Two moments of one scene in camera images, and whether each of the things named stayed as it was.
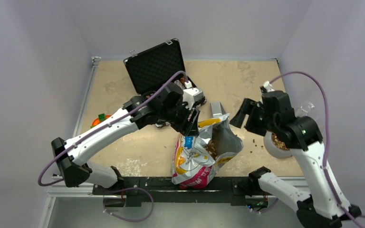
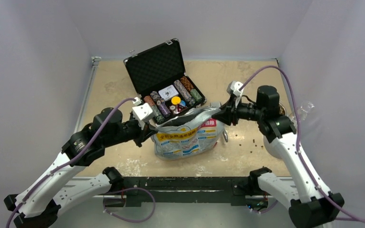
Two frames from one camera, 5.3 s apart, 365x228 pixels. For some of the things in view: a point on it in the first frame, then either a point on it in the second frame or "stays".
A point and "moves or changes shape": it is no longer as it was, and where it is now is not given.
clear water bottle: [305, 109] stays
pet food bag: [196, 159] moves or changes shape
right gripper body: [256, 120] → [233, 109]
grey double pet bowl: [272, 149] stays
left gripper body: [182, 124] → [143, 125]
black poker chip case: [150, 68] stays
